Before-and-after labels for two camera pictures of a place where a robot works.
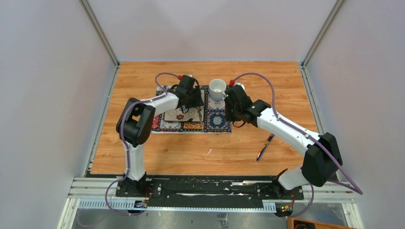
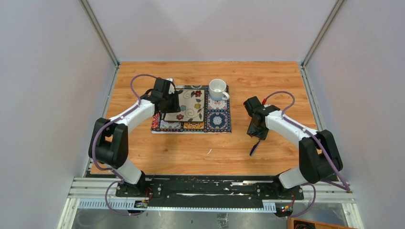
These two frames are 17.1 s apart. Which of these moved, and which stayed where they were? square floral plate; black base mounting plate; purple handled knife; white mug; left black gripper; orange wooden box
Moved: purple handled knife; left black gripper
Stayed: square floral plate; black base mounting plate; white mug; orange wooden box
